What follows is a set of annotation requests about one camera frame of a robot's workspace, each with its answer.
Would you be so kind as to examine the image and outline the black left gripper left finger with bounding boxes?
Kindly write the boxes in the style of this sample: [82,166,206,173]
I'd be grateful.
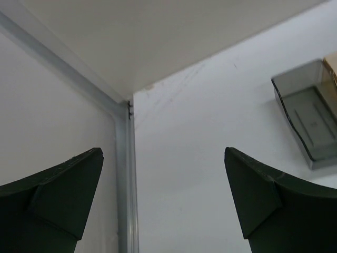
[1,148,103,252]

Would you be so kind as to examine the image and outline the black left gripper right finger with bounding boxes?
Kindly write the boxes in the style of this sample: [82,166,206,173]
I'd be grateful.
[224,147,336,252]

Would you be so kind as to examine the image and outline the smoky grey plastic container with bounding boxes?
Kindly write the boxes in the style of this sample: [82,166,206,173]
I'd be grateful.
[271,59,336,170]

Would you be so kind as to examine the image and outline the amber plastic container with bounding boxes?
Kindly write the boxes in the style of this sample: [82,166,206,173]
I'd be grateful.
[323,52,337,86]

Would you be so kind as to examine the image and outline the aluminium frame rail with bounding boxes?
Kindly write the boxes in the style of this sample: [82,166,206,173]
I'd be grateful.
[1,14,139,252]

